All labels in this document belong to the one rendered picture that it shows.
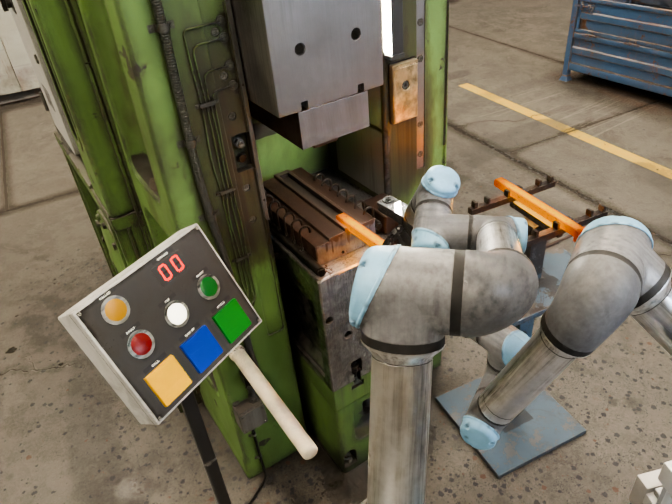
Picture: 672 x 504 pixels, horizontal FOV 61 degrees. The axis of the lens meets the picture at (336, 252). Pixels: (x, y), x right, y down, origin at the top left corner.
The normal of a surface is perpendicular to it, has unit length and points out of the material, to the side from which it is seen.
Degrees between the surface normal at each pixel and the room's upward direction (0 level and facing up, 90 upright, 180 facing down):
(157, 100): 90
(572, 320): 66
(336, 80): 90
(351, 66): 90
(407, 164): 90
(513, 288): 56
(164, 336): 60
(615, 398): 0
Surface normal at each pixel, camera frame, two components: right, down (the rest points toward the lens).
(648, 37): -0.84, 0.36
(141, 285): 0.69, -0.18
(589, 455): -0.08, -0.81
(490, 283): 0.21, -0.27
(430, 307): -0.23, 0.26
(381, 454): -0.59, 0.14
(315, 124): 0.54, 0.45
